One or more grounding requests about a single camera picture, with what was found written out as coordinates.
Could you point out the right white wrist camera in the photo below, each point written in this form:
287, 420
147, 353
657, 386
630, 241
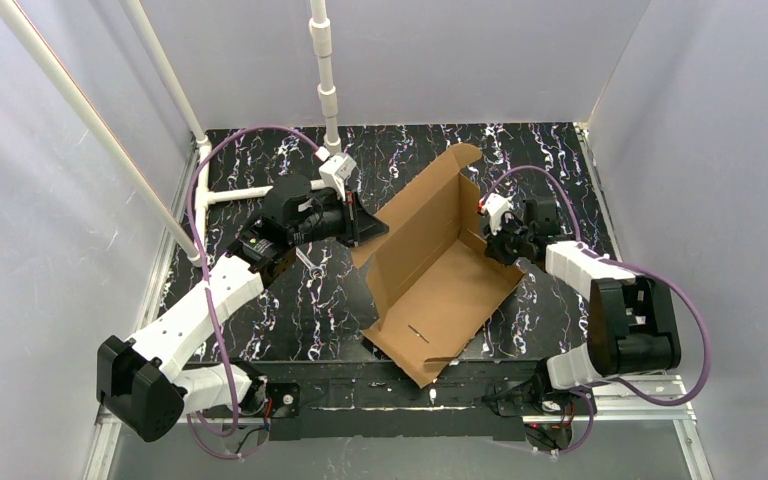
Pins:
493, 210

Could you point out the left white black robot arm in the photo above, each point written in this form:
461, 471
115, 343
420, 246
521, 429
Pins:
143, 380

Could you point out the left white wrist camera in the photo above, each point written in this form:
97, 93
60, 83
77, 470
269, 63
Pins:
335, 171

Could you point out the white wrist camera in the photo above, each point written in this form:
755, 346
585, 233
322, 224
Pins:
335, 171
493, 210

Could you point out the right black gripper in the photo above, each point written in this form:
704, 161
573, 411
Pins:
504, 243

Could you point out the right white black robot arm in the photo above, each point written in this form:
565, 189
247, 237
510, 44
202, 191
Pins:
632, 326

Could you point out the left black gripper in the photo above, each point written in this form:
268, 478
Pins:
350, 220

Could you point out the aluminium rail base frame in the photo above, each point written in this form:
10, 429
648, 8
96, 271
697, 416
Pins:
304, 335

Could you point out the silver wrench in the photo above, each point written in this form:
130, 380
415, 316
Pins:
315, 270

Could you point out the brown cardboard box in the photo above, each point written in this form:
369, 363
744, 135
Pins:
432, 285

